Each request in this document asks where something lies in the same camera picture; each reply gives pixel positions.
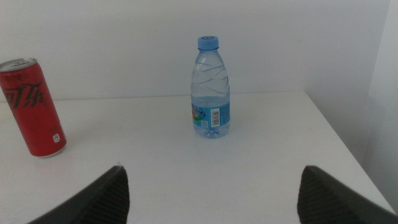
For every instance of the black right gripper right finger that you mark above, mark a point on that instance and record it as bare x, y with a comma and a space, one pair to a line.
326, 202

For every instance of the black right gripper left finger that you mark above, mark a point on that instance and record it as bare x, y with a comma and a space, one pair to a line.
102, 202

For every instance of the red cola can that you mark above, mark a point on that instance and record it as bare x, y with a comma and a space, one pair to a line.
31, 109

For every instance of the clear blue-capped water bottle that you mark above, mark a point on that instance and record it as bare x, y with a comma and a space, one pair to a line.
210, 109

